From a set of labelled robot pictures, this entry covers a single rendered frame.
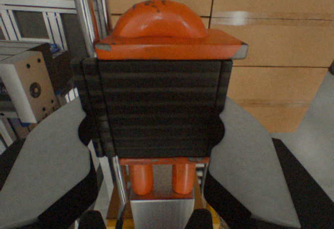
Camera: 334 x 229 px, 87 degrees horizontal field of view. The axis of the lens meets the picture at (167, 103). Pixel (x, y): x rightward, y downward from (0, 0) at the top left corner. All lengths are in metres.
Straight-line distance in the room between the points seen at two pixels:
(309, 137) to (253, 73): 1.51
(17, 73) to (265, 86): 0.94
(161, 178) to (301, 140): 2.18
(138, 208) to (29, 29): 1.24
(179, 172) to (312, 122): 2.09
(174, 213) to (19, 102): 0.38
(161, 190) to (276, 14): 0.82
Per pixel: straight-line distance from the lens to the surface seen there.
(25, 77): 0.45
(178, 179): 0.17
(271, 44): 0.92
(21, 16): 1.35
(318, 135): 2.39
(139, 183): 0.17
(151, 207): 0.20
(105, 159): 1.13
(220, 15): 0.80
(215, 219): 0.56
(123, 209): 0.23
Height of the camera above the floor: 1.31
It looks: 59 degrees down
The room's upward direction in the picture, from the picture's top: 176 degrees clockwise
